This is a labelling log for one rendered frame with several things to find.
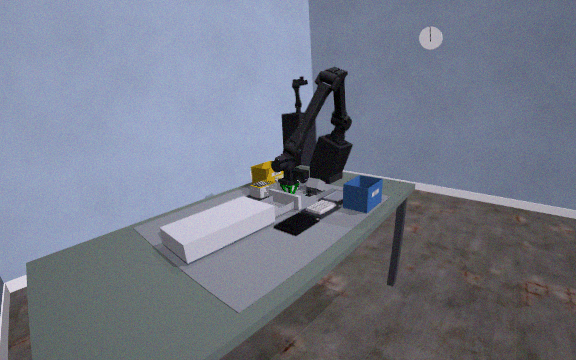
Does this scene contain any yellow open-top bin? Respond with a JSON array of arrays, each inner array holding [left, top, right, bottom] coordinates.
[[251, 161, 283, 184]]

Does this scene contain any blue open-top bin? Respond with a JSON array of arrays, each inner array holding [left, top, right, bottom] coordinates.
[[343, 175, 383, 213]]

